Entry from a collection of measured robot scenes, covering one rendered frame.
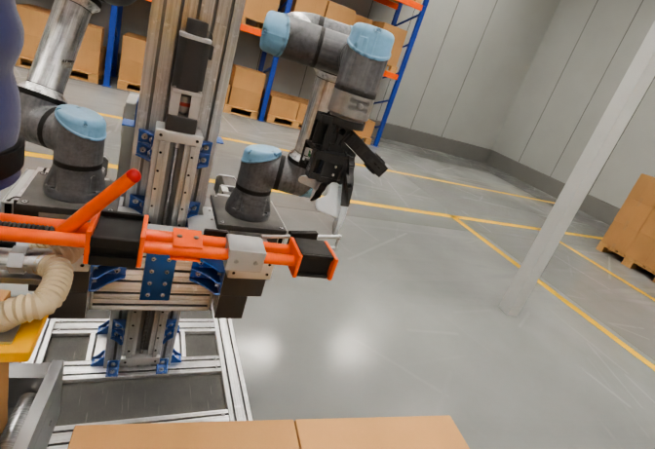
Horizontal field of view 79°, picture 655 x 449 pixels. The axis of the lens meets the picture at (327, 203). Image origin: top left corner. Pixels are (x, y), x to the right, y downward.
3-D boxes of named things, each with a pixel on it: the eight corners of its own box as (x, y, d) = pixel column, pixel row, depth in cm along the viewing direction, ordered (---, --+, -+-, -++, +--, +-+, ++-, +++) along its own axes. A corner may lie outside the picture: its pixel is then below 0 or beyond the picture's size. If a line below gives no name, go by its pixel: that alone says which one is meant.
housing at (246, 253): (224, 272, 72) (229, 250, 70) (220, 251, 78) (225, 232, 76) (261, 274, 75) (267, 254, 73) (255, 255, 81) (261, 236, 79)
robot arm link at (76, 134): (83, 170, 103) (87, 120, 98) (35, 154, 103) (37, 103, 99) (113, 161, 114) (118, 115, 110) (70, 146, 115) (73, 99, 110)
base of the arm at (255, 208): (221, 199, 137) (228, 172, 133) (264, 205, 143) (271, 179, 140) (228, 219, 124) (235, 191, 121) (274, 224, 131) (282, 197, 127)
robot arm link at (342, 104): (364, 94, 74) (383, 104, 67) (356, 118, 76) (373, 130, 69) (327, 84, 71) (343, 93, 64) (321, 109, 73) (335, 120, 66)
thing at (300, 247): (291, 278, 76) (299, 255, 75) (284, 257, 83) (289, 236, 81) (331, 280, 80) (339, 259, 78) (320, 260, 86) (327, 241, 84)
